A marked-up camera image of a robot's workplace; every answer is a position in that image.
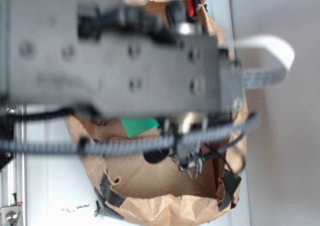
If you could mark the metal corner bracket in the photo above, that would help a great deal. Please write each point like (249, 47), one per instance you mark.
(10, 215)

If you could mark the aluminium frame rail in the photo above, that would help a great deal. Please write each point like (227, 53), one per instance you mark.
(13, 168)

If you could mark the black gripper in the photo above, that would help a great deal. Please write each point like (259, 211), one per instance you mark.
(208, 136)

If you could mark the brown paper bag box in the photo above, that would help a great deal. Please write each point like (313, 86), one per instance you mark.
(132, 190)

